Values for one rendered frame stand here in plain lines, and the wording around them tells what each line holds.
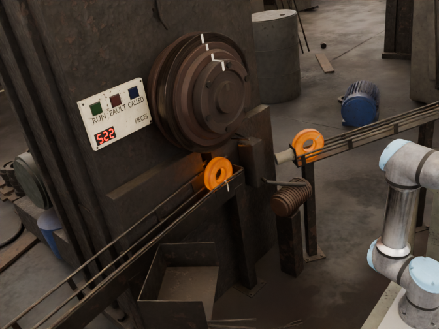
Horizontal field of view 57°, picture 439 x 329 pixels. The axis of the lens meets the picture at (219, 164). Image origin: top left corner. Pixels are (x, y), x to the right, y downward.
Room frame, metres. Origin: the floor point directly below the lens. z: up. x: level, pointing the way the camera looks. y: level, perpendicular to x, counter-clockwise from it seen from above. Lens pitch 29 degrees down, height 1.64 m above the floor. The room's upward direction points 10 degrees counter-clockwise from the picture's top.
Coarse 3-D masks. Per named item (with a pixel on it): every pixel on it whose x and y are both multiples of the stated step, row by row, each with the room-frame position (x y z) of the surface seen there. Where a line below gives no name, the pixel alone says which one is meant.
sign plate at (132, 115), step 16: (96, 96) 1.34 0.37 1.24; (112, 96) 1.37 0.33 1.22; (128, 96) 1.42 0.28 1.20; (144, 96) 1.46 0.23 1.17; (80, 112) 1.30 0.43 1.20; (112, 112) 1.36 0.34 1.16; (128, 112) 1.41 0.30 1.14; (144, 112) 1.45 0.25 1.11; (96, 128) 1.31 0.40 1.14; (112, 128) 1.35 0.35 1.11; (128, 128) 1.39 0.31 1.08; (96, 144) 1.30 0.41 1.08
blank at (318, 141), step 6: (300, 132) 1.74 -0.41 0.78; (306, 132) 1.72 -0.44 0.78; (312, 132) 1.72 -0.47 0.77; (318, 132) 1.73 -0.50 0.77; (294, 138) 1.74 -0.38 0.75; (300, 138) 1.72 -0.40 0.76; (306, 138) 1.72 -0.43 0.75; (312, 138) 1.72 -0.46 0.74; (318, 138) 1.73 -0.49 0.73; (294, 144) 1.72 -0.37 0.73; (300, 144) 1.72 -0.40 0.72; (312, 144) 1.75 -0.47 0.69; (318, 144) 1.73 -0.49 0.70; (300, 150) 1.72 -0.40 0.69; (306, 150) 1.74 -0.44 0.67; (312, 150) 1.72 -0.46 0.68
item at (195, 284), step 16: (160, 256) 1.12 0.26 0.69; (176, 256) 1.14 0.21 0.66; (192, 256) 1.13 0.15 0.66; (208, 256) 1.11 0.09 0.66; (160, 272) 1.09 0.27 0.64; (176, 272) 1.11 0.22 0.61; (192, 272) 1.10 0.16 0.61; (208, 272) 1.09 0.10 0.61; (144, 288) 0.96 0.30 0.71; (160, 288) 1.05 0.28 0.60; (176, 288) 1.04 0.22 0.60; (192, 288) 1.03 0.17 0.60; (208, 288) 1.02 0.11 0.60; (144, 304) 0.89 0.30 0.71; (160, 304) 0.88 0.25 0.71; (176, 304) 0.87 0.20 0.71; (192, 304) 0.86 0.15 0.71; (208, 304) 0.95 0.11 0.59; (144, 320) 0.90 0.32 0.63; (160, 320) 0.89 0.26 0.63; (176, 320) 0.87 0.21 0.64; (192, 320) 0.86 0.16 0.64; (208, 320) 0.89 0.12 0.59
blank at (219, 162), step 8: (216, 160) 1.53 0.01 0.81; (224, 160) 1.56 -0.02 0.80; (208, 168) 1.51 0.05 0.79; (216, 168) 1.52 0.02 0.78; (224, 168) 1.55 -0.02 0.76; (232, 168) 1.58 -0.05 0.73; (208, 176) 1.49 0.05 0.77; (224, 176) 1.55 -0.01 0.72; (208, 184) 1.48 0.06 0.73; (216, 184) 1.51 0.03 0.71
